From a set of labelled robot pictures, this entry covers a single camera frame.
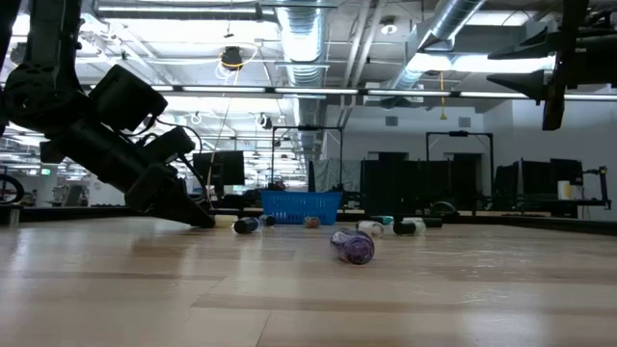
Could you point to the olive gold nail polish bottle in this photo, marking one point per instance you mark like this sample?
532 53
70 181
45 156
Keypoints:
312 222

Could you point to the grey nail polish bottle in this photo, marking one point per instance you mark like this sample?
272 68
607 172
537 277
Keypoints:
268 220

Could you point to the white paper roll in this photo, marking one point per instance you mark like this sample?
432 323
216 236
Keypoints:
564 190

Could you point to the blue nail polish bottle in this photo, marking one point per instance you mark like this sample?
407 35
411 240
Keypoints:
247 225

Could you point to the black station frame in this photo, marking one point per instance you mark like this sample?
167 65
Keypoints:
458 133

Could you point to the black metal stand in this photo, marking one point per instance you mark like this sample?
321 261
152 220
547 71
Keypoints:
603 188

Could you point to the black computer monitor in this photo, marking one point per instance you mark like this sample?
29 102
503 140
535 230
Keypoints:
219 168
535 178

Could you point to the cream nail polish bottle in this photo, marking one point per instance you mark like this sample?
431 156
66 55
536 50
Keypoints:
226 221

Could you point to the silver ventilation duct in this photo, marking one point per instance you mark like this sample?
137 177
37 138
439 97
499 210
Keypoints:
448 19
303 38

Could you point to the white nail polish bottle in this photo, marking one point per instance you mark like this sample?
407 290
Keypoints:
433 222

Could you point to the blue plastic basket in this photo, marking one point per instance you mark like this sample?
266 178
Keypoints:
299 207

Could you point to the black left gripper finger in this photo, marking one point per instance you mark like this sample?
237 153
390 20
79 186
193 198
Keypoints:
185 207

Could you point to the long ceiling light bar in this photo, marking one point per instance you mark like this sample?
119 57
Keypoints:
313 90

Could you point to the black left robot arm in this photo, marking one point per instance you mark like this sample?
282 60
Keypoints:
48 96

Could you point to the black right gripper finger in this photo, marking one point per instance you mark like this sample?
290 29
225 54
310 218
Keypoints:
530 48
528 83

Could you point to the mint green nail polish bottle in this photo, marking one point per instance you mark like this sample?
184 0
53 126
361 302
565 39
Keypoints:
410 227

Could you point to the silver nail polish bottle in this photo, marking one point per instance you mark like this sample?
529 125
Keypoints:
370 228

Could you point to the purple glitter nail polish bottle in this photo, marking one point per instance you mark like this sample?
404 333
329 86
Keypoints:
354 247

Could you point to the black ceiling camera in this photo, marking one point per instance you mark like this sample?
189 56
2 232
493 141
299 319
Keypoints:
232 57

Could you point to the teal nail polish bottle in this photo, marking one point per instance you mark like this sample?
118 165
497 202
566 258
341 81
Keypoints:
386 220

